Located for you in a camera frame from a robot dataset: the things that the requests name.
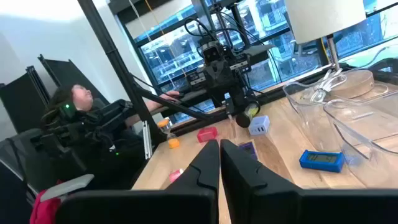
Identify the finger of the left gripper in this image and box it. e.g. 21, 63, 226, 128
232, 88, 253, 113
214, 88, 234, 116

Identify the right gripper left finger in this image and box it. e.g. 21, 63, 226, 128
55, 139, 220, 224

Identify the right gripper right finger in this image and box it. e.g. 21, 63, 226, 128
220, 138, 398, 224

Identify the black hourglass yellow-green sand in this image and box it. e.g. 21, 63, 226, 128
235, 98, 261, 129

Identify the pale lavender USB charger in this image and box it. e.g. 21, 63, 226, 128
248, 114, 271, 136

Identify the purple digital clock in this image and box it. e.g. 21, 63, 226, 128
238, 141, 259, 161

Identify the orange hourglass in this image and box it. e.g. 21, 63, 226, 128
156, 118, 182, 150

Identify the black office chair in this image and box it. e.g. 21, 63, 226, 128
0, 129, 41, 224

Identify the pink small charger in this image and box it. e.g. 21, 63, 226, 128
169, 168, 185, 184

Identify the red charger block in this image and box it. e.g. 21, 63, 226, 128
196, 126, 219, 144

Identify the black framed window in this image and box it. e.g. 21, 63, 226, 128
107, 0, 398, 125

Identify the clear plastic bin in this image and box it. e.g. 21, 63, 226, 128
322, 88, 398, 189
282, 68, 390, 154

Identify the blue digital clock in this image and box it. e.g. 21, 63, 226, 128
298, 149, 346, 174

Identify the white lamp shade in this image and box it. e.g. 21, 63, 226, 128
284, 0, 376, 100

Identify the grey chair armrest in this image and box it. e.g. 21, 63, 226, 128
39, 173, 95, 203

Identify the person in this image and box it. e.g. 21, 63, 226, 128
40, 83, 182, 187

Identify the black folding panel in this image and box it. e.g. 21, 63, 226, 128
0, 64, 52, 135
37, 54, 110, 108

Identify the red cloth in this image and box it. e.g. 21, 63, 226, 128
29, 180, 65, 224

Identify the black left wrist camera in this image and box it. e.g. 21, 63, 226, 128
201, 40, 225, 63

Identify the silver metal bracket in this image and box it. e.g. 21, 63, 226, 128
142, 119, 154, 160

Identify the black aluminium rig frame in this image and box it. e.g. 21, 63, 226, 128
76, 0, 229, 158

